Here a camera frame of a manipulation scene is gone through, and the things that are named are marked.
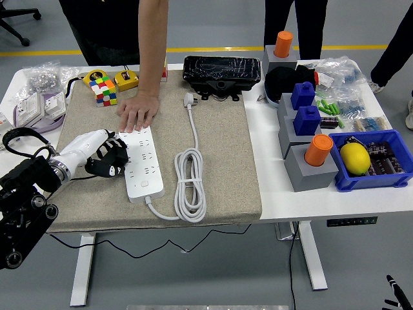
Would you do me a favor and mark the small clear resistor bag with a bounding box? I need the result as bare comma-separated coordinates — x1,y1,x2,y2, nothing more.
334,86,368,118

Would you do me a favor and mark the grey block holder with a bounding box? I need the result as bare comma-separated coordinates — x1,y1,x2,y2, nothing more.
277,112,323,160
276,92,319,121
283,143,340,193
261,45,298,74

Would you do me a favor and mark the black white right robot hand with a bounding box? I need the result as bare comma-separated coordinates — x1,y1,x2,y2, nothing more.
383,274,413,310

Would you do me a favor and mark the black wrapped device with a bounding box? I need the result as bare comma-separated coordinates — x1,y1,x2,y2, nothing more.
182,55,262,102

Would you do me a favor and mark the black table control panel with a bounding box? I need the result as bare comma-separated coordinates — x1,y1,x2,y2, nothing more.
326,216,379,228

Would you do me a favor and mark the yellow lemon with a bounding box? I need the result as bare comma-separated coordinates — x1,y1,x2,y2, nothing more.
339,142,372,177

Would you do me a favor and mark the white power cord with plug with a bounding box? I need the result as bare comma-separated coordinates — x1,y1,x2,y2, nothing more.
145,92,208,223

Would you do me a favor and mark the black table power cable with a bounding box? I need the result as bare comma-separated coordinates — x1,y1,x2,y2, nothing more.
288,222,300,310

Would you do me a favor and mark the black office chair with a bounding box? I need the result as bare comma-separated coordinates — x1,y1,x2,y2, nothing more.
0,0,43,47

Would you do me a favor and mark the blue plastic bin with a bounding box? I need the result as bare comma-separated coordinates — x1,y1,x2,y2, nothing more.
328,129,413,193

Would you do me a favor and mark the person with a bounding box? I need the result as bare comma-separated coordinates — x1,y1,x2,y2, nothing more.
367,0,413,131
263,0,329,61
57,0,169,134

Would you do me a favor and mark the blue block with knob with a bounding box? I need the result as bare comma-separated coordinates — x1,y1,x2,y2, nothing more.
290,81,316,112
292,105,322,136

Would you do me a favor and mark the round yellow tape measure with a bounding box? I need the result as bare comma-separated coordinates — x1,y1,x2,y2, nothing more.
78,68,109,88

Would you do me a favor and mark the black key fob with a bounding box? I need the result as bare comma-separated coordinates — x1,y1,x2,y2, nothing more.
342,135,368,150

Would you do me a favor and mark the large clear resistor bag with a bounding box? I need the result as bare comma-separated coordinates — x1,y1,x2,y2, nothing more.
308,56,369,88

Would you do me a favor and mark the white table leg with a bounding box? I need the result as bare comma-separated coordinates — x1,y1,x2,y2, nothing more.
296,221,329,291
70,232,97,307

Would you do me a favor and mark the white socket box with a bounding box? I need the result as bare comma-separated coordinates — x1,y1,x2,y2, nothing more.
15,92,46,128
43,92,68,118

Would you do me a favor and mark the square yellow tape measure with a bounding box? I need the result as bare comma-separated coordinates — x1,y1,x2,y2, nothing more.
109,63,141,92

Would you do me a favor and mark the white power strip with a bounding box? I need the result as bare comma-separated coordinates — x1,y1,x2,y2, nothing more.
118,126,166,203

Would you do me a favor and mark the black cloth bundle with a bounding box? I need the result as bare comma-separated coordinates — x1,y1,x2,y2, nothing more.
264,64,319,105

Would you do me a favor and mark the clear bag of taped resistors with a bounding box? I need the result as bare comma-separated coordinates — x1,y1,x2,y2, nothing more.
352,115,394,134

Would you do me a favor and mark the black plug adapter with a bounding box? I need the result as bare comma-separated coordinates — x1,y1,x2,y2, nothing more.
106,147,130,172

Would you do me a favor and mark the clear bag of metal nuts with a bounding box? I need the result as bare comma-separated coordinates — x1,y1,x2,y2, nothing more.
21,60,63,96

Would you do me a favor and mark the grey-brown mat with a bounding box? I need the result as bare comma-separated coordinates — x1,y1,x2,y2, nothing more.
46,68,263,233

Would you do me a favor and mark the white circuit breaker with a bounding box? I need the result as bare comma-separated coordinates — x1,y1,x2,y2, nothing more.
0,112,16,151

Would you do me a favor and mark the purple tray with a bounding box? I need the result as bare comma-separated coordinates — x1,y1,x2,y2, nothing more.
12,91,68,135

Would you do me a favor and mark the dark brown capacitor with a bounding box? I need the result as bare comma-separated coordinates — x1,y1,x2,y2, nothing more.
387,155,407,176
367,158,392,177
367,141,395,160
319,116,340,130

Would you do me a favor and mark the empty clear plastic bag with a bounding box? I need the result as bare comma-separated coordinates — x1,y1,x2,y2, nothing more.
59,65,81,85

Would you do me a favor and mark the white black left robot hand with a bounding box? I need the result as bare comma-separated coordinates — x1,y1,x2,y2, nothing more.
55,129,130,178

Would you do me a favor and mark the orange cylinder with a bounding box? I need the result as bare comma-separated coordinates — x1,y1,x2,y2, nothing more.
303,134,334,167
274,30,294,59

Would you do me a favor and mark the grey under-table box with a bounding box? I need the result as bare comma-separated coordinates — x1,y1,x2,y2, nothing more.
274,222,302,242

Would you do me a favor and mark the green wall plug cluster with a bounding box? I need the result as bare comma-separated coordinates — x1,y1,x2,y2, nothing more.
315,98,341,116

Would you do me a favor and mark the person's left hand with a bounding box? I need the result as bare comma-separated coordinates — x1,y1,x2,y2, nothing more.
116,91,161,134

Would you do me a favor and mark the thin black plug cord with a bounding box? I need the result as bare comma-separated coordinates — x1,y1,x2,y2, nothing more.
48,174,252,259

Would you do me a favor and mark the light blue dish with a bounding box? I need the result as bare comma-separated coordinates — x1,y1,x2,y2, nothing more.
263,82,281,109

